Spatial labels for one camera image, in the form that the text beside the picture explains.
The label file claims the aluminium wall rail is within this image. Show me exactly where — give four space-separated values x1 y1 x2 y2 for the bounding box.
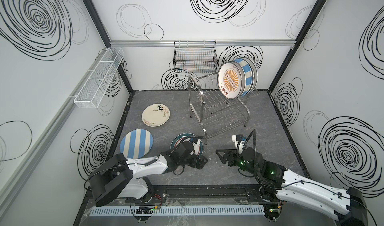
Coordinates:
110 39 296 47

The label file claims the cream plate with black drawing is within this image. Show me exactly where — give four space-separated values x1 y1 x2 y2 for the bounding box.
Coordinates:
142 103 170 127

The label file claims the blue striped plate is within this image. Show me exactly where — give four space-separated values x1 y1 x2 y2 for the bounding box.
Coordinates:
120 129 154 159
235 58 256 97

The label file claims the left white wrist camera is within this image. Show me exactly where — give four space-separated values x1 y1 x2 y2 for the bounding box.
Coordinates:
193 140 203 155

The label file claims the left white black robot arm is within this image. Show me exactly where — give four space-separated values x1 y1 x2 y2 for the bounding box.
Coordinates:
88 140 208 207

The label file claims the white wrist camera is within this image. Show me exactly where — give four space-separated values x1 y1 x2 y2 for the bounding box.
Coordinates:
232 135 247 147
193 140 203 155

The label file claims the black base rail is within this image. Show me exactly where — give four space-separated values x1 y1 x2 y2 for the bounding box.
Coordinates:
92 184 280 207

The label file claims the black wire wall basket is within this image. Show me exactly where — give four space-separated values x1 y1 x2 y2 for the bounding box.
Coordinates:
173 46 219 74

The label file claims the orange sunburst plate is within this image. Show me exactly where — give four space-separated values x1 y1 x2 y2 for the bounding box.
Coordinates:
217 61 246 99

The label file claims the stainless steel dish rack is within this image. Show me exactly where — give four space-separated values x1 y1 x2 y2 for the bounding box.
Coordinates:
187 73 260 145

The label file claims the green red rimmed white plate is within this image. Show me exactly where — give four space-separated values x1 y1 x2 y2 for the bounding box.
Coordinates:
170 133 204 156

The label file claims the white slotted cable duct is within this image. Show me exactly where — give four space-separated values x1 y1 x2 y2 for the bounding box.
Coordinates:
89 205 265 217

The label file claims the white mesh wall shelf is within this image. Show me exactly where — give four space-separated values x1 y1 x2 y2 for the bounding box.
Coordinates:
74 47 125 109

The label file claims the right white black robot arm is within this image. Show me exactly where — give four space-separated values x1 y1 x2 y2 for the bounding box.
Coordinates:
216 148 369 226

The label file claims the white plate green cloud outline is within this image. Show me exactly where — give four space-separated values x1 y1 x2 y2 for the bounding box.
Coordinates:
251 61 259 91

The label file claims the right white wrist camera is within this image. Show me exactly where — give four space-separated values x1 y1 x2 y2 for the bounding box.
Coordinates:
232 135 247 147

